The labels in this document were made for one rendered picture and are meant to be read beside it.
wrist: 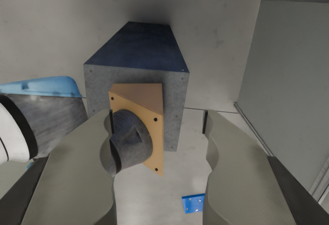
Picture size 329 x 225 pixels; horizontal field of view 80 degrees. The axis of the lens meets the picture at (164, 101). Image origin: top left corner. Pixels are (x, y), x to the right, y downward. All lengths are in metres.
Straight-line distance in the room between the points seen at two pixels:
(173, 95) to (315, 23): 0.78
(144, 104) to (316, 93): 0.82
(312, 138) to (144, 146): 0.83
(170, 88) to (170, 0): 1.02
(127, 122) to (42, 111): 0.19
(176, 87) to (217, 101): 1.25
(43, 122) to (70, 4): 1.34
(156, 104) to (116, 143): 0.13
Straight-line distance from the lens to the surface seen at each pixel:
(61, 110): 0.38
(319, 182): 1.13
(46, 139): 0.38
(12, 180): 2.11
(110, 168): 0.46
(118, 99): 0.53
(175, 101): 0.61
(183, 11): 1.55
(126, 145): 0.46
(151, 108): 0.45
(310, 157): 1.15
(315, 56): 1.12
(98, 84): 0.61
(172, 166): 2.24
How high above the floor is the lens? 1.53
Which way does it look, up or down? 62 degrees down
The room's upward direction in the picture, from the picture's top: 176 degrees clockwise
